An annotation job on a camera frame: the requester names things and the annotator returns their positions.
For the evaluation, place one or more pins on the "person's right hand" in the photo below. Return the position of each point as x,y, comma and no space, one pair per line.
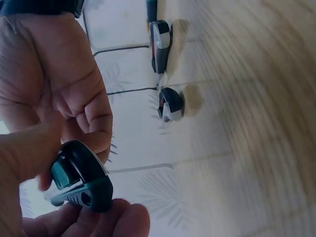
37,74

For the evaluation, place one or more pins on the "person's left hand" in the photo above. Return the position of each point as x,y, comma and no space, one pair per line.
12,172

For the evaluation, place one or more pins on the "person's right fingers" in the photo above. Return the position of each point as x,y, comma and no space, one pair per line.
96,118

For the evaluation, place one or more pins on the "black and silver hand tool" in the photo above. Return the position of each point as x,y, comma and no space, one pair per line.
160,39
171,103
81,177

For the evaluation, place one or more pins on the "black wrist band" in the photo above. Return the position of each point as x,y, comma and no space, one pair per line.
37,6

